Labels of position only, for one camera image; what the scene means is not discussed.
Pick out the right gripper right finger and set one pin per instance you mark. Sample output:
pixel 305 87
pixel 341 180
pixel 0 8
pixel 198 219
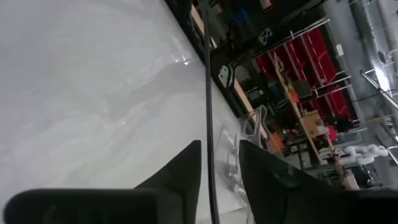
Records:
pixel 295 199

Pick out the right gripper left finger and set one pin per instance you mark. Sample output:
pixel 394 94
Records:
pixel 183 180

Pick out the clear plastic bin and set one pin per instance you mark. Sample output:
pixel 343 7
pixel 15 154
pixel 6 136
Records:
pixel 227 140

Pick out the cardboard box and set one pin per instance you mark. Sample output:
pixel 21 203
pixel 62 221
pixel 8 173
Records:
pixel 312 124

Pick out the white robot figure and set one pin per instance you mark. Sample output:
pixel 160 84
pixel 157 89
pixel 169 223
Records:
pixel 363 154

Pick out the long wooden workbench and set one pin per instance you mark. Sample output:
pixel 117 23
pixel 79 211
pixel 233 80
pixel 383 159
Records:
pixel 295 105

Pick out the wooden table board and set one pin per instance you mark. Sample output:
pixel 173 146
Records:
pixel 242 93

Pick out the grey laptop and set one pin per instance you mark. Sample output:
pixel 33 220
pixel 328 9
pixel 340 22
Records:
pixel 302 88

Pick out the black metal table frame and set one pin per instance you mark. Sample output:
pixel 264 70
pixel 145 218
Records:
pixel 186 25

